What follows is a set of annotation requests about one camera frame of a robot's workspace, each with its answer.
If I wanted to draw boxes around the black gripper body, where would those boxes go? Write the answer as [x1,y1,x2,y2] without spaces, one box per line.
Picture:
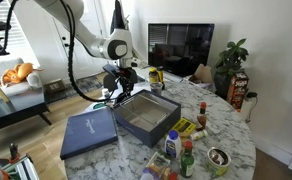
[111,67,139,85]

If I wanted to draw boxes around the navy blue box lid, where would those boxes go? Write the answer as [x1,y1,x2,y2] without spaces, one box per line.
[59,106,120,161]

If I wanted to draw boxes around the navy blue cardboard box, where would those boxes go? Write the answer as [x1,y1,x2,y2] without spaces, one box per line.
[112,89,182,149]

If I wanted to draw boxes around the brown cardboard box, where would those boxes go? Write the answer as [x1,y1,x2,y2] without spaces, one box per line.
[43,78,67,94]

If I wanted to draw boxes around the black chair back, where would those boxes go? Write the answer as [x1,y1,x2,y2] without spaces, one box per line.
[102,68,139,93]

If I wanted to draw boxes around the small white bottle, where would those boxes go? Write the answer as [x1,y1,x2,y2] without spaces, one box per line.
[101,88,112,104]

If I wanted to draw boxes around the white television stand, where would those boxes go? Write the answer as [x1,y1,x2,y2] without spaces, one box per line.
[125,63,214,91]

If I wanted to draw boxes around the green round lid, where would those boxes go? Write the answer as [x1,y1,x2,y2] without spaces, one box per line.
[92,103,108,111]

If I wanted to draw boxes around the yellow lid supplement jar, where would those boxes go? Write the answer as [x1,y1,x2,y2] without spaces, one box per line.
[148,67,160,84]

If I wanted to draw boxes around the grey metal can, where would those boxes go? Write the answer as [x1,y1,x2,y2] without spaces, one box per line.
[149,81,164,97]

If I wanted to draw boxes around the dark patterned rug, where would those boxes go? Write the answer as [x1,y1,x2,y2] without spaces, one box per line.
[44,75,104,104]

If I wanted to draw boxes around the dark hanging jacket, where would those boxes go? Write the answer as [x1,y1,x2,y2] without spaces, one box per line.
[109,0,134,34]

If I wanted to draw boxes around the black flat screen television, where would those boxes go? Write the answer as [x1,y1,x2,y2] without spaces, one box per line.
[147,23,216,78]

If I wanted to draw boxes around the yellow black packet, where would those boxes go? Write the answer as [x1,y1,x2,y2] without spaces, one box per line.
[171,117,198,138]

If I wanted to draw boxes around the white bottle blue cap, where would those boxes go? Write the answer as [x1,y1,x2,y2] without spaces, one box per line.
[164,129,182,159]

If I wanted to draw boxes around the brown paper bag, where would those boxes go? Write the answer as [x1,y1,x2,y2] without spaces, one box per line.
[188,63,214,84]

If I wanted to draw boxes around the red cap hot sauce bottle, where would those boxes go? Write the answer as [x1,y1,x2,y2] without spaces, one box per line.
[196,101,208,132]

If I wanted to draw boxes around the clear snack bag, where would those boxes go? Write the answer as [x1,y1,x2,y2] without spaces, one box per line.
[145,151,179,180]

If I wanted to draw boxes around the small pale pill bottle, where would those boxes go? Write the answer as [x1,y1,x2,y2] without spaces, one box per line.
[189,129,209,142]

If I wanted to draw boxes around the purple cup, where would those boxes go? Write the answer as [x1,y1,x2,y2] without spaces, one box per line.
[139,167,160,180]

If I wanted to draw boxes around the green glass bottle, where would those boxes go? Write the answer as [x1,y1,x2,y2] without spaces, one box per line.
[179,140,196,179]

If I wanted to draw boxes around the black coffee table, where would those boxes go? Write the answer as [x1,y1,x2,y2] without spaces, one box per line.
[0,87,53,134]

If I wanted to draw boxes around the orange plush toy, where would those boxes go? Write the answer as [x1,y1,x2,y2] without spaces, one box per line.
[0,62,44,88]

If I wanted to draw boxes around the green potted plant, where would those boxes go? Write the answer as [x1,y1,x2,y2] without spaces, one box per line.
[214,38,250,99]

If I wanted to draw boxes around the orange red game carton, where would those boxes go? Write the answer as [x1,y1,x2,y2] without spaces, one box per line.
[226,71,250,113]

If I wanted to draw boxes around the grey sofa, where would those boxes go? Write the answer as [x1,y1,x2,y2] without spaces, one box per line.
[0,57,45,104]

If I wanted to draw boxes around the open green tin can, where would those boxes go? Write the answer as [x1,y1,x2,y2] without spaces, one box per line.
[205,146,232,178]

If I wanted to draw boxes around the red green clamp equipment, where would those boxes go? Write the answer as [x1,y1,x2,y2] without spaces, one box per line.
[0,143,40,180]

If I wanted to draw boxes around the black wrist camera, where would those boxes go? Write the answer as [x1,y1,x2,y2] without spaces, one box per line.
[102,63,120,80]

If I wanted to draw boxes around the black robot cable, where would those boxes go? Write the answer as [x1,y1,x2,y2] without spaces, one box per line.
[0,0,120,104]

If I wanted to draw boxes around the white box with cable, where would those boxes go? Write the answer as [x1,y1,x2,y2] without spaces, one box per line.
[240,92,259,124]

